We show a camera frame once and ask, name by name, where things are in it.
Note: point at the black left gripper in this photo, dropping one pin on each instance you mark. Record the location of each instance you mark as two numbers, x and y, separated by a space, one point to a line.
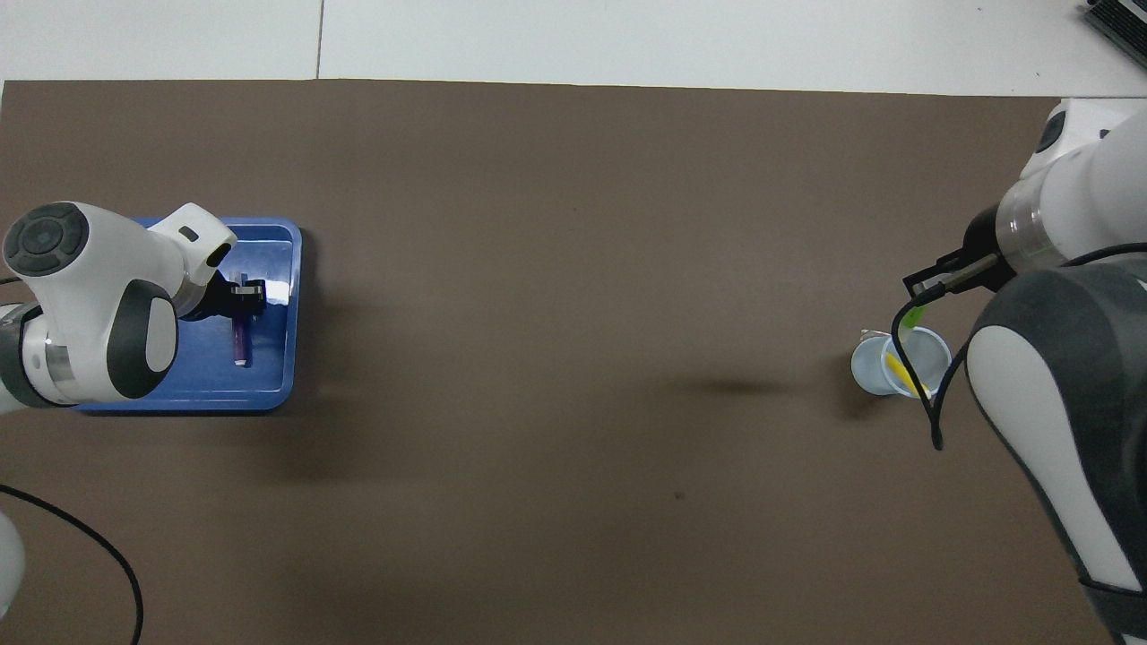
211 300

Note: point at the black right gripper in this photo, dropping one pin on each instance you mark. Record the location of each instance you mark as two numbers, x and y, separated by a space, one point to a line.
990 246

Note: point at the purple marker pen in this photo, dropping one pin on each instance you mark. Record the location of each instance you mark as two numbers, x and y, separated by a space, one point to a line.
241 340

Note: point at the green marker pen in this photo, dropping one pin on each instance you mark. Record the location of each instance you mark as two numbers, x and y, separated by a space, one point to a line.
914 315

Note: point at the yellow marker pen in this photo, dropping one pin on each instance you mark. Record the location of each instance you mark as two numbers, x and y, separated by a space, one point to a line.
898 367

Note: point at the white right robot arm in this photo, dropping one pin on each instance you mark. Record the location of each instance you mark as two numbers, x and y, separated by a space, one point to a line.
1057 376

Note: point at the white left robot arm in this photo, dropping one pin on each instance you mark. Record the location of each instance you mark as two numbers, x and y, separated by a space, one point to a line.
81 305

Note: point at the blue plastic tray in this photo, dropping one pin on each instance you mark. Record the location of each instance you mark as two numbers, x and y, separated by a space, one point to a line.
269 376

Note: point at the translucent plastic pen cup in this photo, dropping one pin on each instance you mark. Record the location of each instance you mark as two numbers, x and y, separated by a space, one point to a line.
869 367

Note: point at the grey ribbed metal object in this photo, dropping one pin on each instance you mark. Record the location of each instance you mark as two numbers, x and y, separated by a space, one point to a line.
1120 22

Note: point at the brown table mat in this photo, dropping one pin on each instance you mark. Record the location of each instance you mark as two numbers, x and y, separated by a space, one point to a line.
573 269

